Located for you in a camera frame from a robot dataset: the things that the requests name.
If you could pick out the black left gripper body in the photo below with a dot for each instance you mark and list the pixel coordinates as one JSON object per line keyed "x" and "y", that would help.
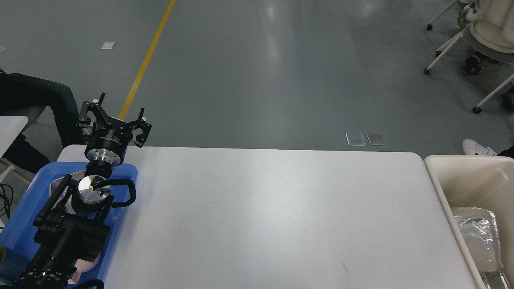
{"x": 108, "y": 145}

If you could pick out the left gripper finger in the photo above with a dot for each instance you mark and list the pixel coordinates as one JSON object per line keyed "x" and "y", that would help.
{"x": 92, "y": 115}
{"x": 137, "y": 131}

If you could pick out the pink ribbed mug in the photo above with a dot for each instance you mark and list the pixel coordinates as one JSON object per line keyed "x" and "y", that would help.
{"x": 82, "y": 266}

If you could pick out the aluminium foil tray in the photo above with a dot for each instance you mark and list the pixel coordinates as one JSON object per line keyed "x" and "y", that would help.
{"x": 479, "y": 230}

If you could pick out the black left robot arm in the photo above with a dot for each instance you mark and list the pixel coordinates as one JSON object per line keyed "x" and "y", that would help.
{"x": 71, "y": 224}

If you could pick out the person in beige sweater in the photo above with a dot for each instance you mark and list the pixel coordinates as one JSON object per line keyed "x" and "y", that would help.
{"x": 23, "y": 95}

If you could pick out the blue plastic bin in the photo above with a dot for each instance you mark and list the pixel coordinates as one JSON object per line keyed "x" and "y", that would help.
{"x": 18, "y": 235}

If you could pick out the floor socket plate left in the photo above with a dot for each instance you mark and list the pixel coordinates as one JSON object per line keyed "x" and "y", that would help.
{"x": 355, "y": 139}

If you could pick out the floor socket plate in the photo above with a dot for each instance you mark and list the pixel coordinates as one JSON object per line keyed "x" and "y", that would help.
{"x": 376, "y": 139}
{"x": 355, "y": 139}

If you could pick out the floor socket plate right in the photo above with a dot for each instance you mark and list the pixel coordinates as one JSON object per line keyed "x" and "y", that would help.
{"x": 376, "y": 139}

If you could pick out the person in black trousers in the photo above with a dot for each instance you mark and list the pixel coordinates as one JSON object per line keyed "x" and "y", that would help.
{"x": 471, "y": 147}

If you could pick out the beige plastic bin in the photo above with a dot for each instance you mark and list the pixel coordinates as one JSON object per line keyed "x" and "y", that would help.
{"x": 485, "y": 182}

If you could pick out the foil tray in beige bin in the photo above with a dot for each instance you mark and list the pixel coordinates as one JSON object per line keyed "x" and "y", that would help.
{"x": 495, "y": 280}

